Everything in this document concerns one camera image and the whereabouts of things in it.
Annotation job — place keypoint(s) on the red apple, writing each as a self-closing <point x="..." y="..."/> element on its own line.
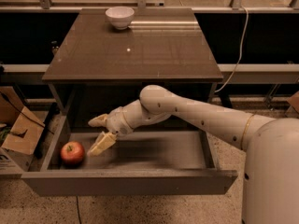
<point x="72" y="153"/>

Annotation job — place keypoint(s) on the brown cardboard box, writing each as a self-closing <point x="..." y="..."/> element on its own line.
<point x="21" y="130"/>

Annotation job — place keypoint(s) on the white ceramic bowl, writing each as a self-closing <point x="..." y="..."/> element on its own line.
<point x="120" y="17"/>

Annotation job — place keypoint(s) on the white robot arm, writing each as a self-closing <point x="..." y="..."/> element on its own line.
<point x="271" y="176"/>

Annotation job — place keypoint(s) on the open grey top drawer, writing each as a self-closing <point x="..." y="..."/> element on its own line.
<point x="169" y="158"/>

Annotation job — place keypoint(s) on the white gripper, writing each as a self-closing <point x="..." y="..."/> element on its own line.
<point x="117" y="120"/>

